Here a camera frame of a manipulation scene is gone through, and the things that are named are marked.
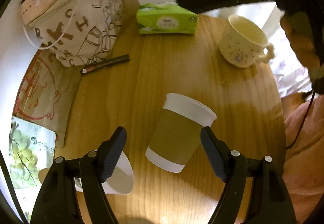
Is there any cream ceramic mug with bear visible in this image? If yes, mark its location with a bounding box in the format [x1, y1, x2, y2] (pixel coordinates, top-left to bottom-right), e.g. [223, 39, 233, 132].
[218, 15, 275, 68]

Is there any paper cup with brown sleeve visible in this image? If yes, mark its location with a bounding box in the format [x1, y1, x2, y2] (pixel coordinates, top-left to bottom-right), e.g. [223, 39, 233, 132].
[145, 93, 217, 173]

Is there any dark brown pen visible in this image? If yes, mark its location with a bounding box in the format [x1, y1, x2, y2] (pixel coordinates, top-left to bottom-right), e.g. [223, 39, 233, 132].
[81, 54, 130, 75]

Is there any black thin cable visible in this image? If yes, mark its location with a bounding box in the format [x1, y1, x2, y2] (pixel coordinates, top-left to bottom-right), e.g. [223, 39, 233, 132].
[286, 89, 317, 150]

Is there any white paper cup lying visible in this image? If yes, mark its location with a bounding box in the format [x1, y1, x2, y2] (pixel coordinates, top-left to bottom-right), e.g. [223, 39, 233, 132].
[75, 150, 135, 196]

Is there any green tissue pack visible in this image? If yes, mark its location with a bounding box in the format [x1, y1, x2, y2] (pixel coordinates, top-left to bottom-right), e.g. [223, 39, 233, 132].
[136, 0, 198, 35]

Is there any brown paper bag red print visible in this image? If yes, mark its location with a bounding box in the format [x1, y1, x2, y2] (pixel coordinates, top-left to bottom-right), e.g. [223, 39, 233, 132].
[13, 50, 82, 148]

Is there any grape picture placemat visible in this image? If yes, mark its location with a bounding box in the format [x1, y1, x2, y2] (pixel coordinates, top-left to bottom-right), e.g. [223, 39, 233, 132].
[9, 116, 56, 189]

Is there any printed canvas tote bag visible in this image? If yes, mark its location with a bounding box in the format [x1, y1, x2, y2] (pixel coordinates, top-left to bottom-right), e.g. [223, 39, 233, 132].
[26, 0, 123, 67]

